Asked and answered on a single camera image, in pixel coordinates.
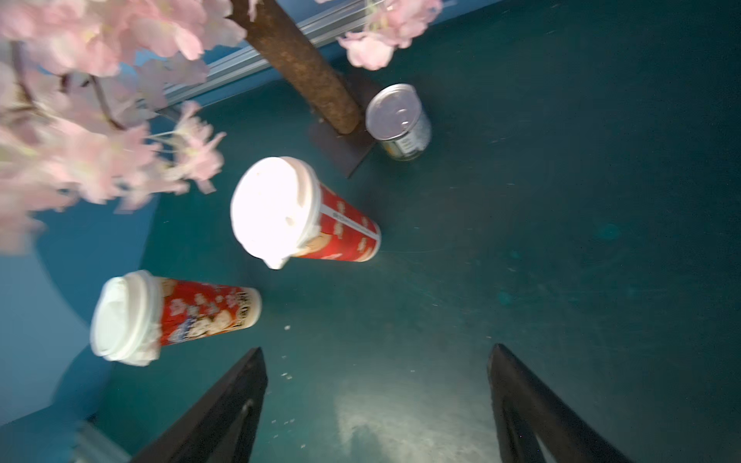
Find aluminium frame bars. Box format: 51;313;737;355
155;0;383;111

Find tree metal base plate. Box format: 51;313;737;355
308;71;382;179

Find white cup lid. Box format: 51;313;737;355
230;156;321;270
90;270;164;367

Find red paper cup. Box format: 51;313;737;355
293;184;381;262
159;278;262;346

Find pink cherry blossom tree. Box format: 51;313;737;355
0;0;445;256

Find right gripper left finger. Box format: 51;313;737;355
131;347;268;462

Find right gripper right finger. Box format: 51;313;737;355
487;343;629;462

